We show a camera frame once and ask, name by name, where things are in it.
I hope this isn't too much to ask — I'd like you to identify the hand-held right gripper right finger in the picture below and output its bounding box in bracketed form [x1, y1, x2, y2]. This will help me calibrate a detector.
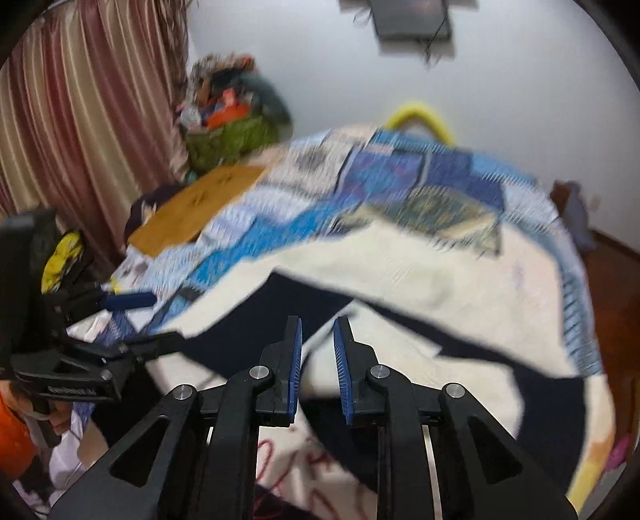
[333, 316, 577, 520]

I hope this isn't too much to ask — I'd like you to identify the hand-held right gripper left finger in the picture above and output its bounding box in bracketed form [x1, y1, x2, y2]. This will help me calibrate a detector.
[47, 316, 304, 520]

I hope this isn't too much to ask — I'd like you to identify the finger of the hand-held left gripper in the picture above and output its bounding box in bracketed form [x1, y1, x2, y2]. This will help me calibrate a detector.
[54, 284, 157, 322]
[69, 331, 187, 372]

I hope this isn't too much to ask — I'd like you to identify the dark navy garment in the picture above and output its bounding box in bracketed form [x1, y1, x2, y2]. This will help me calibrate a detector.
[172, 272, 587, 493]

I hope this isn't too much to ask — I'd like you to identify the green basket of clothes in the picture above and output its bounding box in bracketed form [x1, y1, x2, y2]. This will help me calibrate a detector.
[177, 52, 293, 173]

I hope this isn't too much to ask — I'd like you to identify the person's left hand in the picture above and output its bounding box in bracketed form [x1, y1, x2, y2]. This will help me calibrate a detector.
[49, 401, 75, 436]

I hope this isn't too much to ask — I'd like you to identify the dark cloth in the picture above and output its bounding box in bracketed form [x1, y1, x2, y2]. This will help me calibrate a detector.
[124, 184, 187, 240]

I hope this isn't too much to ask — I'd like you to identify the white and navy garment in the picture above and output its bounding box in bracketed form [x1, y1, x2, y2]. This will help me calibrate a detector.
[64, 219, 617, 520]

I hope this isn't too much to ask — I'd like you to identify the mustard brown cloth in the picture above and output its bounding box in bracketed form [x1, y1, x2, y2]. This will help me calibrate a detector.
[127, 165, 267, 257]

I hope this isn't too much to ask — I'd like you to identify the white plastic bag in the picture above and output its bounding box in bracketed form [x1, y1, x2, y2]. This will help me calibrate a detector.
[49, 410, 108, 501]

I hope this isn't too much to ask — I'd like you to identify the pink striped curtain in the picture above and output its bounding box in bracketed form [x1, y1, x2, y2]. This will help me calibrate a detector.
[0, 0, 203, 281]

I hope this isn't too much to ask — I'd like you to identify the blue patchwork quilt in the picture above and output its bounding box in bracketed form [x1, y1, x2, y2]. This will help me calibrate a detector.
[107, 125, 604, 377]

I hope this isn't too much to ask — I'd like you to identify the yellow curved tube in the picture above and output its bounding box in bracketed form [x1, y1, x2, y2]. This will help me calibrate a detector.
[384, 101, 457, 147]

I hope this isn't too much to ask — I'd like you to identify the grey-blue cloth on chair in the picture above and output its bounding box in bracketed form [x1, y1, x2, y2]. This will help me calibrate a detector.
[550, 180, 598, 257]

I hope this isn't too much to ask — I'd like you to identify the pink object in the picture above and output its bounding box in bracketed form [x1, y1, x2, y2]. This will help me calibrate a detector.
[606, 434, 632, 472]

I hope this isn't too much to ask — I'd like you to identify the black cable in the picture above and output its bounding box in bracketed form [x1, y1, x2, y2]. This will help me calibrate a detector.
[422, 10, 451, 68]

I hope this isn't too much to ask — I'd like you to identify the wall-mounted dark screen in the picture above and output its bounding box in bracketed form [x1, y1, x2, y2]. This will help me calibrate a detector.
[340, 0, 453, 42]

